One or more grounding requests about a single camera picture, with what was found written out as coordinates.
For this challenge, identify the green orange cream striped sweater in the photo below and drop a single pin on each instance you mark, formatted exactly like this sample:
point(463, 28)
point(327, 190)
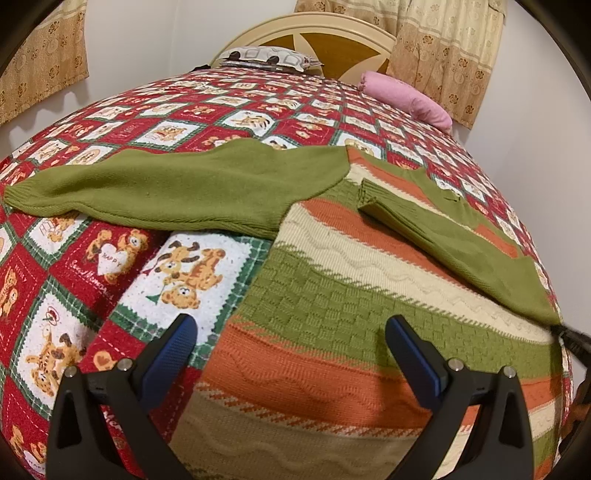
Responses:
point(290, 262)

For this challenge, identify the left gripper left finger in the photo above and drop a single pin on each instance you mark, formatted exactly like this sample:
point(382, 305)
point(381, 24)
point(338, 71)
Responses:
point(79, 443)

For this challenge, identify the grey white patterned pillow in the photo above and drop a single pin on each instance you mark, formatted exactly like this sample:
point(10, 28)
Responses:
point(268, 58)

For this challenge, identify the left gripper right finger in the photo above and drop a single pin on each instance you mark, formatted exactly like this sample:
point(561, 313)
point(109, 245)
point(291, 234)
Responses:
point(500, 444)

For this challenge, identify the cream wooden headboard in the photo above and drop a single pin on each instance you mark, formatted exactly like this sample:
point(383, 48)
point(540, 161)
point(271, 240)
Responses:
point(346, 46)

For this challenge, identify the red patchwork bear bedspread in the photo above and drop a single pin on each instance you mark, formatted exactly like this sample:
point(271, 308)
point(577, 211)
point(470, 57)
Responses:
point(199, 111)

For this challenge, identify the pink pillow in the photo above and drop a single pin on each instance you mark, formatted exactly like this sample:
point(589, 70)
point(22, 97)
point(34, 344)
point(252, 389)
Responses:
point(404, 97)

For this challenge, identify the beige patterned window curtain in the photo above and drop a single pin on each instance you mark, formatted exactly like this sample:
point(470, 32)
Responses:
point(446, 49)

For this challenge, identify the beige side curtain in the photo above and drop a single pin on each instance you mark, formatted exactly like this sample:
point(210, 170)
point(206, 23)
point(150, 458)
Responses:
point(52, 58)

